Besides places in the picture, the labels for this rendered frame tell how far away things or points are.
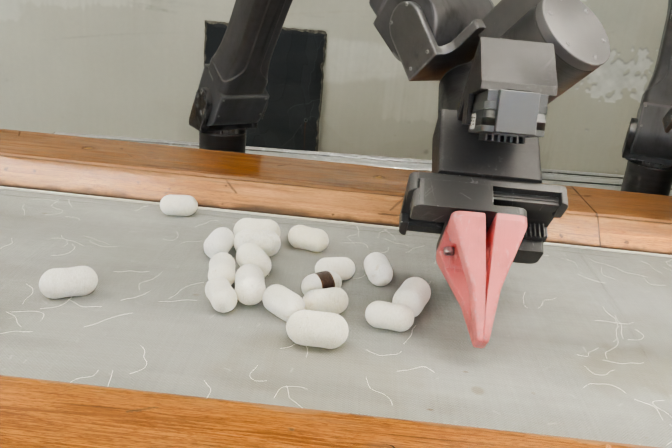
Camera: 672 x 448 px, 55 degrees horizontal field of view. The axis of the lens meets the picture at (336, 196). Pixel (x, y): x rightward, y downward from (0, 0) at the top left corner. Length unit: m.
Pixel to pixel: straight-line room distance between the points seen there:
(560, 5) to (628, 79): 2.30
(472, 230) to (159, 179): 0.34
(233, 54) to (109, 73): 1.81
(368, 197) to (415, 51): 0.17
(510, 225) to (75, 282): 0.28
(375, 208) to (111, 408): 0.35
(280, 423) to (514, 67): 0.23
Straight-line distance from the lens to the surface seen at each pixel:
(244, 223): 0.53
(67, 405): 0.33
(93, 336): 0.42
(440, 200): 0.40
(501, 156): 0.43
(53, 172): 0.67
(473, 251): 0.40
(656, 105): 0.95
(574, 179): 1.13
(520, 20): 0.45
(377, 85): 2.48
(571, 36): 0.43
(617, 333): 0.49
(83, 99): 2.63
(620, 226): 0.66
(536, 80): 0.38
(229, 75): 0.79
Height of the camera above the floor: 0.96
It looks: 19 degrees down
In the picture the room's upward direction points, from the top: 5 degrees clockwise
